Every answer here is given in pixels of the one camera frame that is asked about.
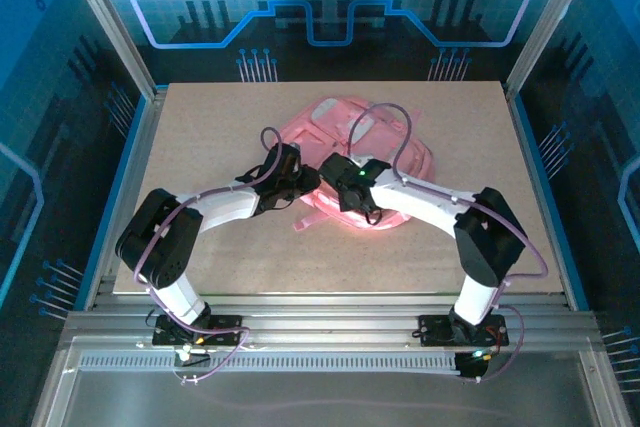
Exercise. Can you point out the pink student backpack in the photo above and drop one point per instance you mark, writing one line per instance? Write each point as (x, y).
(390, 147)

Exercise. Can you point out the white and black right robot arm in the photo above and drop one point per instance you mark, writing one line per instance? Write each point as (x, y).
(425, 202)

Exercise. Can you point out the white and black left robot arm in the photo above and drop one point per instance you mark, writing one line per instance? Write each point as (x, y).
(225, 207)

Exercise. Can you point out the grey metal tray panel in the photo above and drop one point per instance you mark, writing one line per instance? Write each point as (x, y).
(325, 397)

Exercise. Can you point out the black controller box with lights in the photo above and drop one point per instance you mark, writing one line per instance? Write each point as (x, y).
(470, 367)

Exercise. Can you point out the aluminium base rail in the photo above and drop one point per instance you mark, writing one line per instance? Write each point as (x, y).
(325, 322)

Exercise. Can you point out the aluminium side rail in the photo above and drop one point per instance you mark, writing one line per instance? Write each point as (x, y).
(142, 157)

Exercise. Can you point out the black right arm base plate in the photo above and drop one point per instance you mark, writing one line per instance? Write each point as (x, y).
(435, 329)

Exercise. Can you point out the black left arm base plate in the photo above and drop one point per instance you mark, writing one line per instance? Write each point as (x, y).
(227, 324)

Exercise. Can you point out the aluminium frame post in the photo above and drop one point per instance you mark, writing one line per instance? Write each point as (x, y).
(107, 22)
(550, 22)

